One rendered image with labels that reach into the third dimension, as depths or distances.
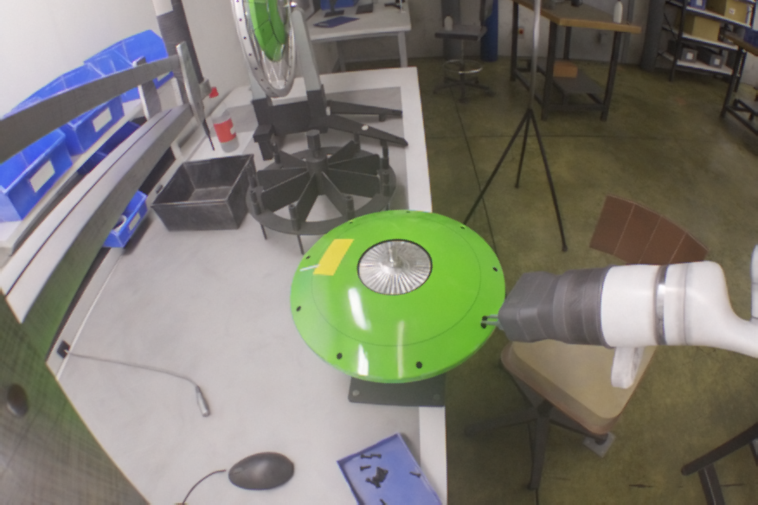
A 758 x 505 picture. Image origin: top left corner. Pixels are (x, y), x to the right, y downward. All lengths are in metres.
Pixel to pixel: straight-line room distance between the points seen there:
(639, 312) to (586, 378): 0.70
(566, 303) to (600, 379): 0.69
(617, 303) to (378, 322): 0.28
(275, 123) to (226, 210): 0.39
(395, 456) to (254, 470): 0.20
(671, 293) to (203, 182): 1.11
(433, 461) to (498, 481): 0.96
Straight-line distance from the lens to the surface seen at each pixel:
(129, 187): 0.22
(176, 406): 0.73
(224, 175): 1.11
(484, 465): 1.52
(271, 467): 0.58
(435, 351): 0.47
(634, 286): 0.34
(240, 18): 0.88
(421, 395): 0.60
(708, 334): 0.33
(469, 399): 1.60
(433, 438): 0.59
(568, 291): 0.36
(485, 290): 0.52
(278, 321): 0.73
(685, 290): 0.33
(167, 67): 0.36
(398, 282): 0.50
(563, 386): 0.99
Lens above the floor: 1.48
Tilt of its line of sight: 41 degrees down
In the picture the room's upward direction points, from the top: 8 degrees counter-clockwise
